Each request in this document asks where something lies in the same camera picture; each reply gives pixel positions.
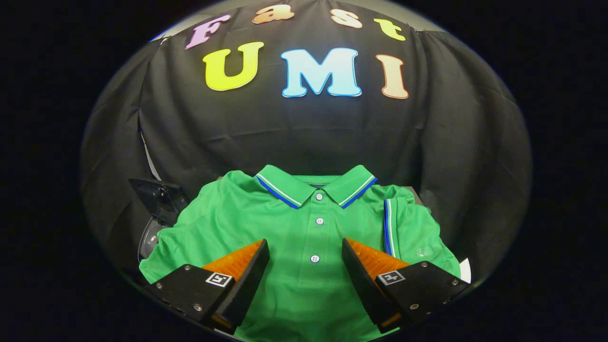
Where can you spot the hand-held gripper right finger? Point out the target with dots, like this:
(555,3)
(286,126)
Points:
(363,285)

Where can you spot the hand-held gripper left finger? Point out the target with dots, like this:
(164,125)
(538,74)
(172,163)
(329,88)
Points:
(249,280)

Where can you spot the green polo shirt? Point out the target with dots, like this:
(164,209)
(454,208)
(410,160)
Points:
(304,289)

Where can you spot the dark washing machine lid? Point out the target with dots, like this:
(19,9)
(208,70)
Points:
(159,197)

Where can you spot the white flat board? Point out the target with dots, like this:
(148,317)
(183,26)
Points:
(465,270)

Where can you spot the black backdrop cloth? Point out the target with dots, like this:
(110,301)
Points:
(304,133)

